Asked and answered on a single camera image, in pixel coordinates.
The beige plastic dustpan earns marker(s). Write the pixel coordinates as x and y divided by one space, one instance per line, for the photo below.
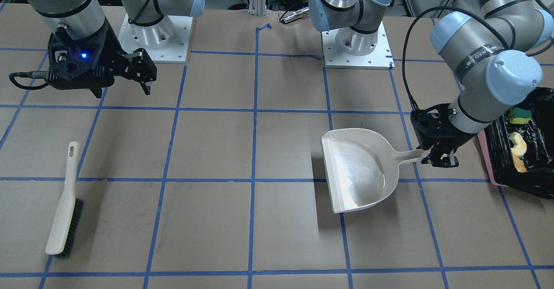
362 167

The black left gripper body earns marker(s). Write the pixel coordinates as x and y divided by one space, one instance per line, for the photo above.
454 138

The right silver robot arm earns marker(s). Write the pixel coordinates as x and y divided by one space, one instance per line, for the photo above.
85 17

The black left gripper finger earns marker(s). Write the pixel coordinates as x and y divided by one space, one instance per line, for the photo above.
429 157
442 158

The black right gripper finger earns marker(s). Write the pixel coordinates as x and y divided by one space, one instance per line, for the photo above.
141 69

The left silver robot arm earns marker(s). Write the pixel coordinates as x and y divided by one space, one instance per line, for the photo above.
487 54

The black lined trash bin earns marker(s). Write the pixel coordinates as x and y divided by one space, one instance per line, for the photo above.
539 137

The croissant bread toy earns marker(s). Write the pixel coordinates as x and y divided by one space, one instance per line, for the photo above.
518 150

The beige hand brush black bristles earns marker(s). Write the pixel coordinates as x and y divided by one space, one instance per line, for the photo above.
69 209

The yellow green sponge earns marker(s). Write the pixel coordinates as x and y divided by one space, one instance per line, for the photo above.
519 116

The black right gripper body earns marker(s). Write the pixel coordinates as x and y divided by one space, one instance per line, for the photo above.
113 52

